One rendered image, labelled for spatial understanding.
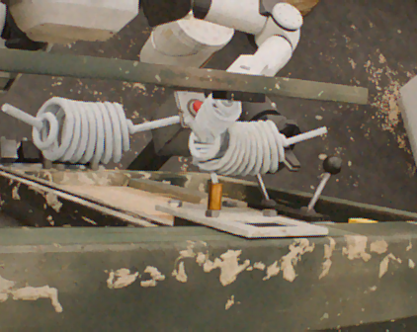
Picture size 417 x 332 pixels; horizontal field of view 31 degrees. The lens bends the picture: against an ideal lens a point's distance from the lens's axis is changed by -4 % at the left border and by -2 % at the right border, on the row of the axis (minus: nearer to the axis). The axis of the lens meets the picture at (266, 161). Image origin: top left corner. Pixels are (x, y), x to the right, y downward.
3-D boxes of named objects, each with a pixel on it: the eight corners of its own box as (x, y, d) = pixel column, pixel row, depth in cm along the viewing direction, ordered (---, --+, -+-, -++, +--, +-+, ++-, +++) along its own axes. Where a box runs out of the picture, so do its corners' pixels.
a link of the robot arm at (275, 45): (260, 95, 180) (293, 53, 193) (281, 68, 173) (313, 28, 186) (224, 66, 180) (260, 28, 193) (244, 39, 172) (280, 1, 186)
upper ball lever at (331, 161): (304, 221, 145) (336, 160, 148) (317, 224, 142) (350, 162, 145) (291, 211, 143) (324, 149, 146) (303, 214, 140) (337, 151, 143)
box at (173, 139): (182, 124, 235) (210, 92, 223) (190, 158, 231) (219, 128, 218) (147, 121, 228) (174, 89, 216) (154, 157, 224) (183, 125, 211)
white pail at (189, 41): (192, 43, 363) (244, -17, 329) (201, 97, 349) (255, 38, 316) (131, 32, 345) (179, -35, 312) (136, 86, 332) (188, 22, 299)
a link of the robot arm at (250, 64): (245, 119, 168) (271, 86, 177) (246, 85, 162) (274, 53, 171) (218, 110, 170) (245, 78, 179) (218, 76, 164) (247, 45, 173)
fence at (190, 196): (144, 194, 200) (145, 178, 200) (416, 266, 123) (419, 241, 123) (127, 194, 197) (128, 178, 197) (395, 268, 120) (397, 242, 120)
